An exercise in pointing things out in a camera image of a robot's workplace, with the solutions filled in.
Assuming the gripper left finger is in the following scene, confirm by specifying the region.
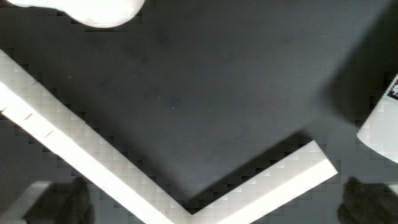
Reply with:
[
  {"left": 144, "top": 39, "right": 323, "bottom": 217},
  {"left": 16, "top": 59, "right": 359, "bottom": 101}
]
[{"left": 0, "top": 178, "right": 96, "bottom": 224}]

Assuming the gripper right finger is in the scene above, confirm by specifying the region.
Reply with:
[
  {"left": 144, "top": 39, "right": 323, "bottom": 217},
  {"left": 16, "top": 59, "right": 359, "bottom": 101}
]
[{"left": 337, "top": 177, "right": 398, "bottom": 224}]

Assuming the white lamp bulb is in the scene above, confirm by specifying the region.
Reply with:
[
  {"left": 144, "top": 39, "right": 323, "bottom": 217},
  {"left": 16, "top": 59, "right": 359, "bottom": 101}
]
[{"left": 7, "top": 0, "right": 145, "bottom": 28}]

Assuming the white lamp shade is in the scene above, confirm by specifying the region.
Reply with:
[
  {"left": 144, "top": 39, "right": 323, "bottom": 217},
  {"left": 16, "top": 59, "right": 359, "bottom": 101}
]
[{"left": 357, "top": 75, "right": 398, "bottom": 163}]

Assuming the white table fence frame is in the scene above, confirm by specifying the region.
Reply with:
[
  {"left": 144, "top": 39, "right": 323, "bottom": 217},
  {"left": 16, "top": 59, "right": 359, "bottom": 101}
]
[{"left": 0, "top": 51, "right": 337, "bottom": 224}]

